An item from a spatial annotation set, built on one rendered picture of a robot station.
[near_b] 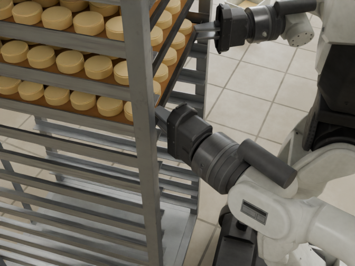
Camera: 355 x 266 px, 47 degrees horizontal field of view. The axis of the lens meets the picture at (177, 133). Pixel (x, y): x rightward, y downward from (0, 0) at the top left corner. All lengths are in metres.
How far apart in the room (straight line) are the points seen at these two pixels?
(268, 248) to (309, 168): 0.35
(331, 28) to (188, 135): 0.28
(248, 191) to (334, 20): 0.28
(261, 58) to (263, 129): 0.64
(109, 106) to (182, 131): 0.17
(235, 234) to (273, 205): 1.00
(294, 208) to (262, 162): 0.09
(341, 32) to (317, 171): 0.35
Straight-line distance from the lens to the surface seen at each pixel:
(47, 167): 0.98
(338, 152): 0.87
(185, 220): 1.70
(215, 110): 2.34
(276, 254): 1.20
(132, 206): 0.97
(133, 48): 0.60
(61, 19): 0.72
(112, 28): 0.68
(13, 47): 0.84
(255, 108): 2.39
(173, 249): 1.64
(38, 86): 0.88
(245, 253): 1.60
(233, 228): 1.62
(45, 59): 0.80
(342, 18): 0.66
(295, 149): 1.01
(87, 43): 0.67
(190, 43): 0.99
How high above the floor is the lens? 1.60
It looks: 46 degrees down
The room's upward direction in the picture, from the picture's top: straight up
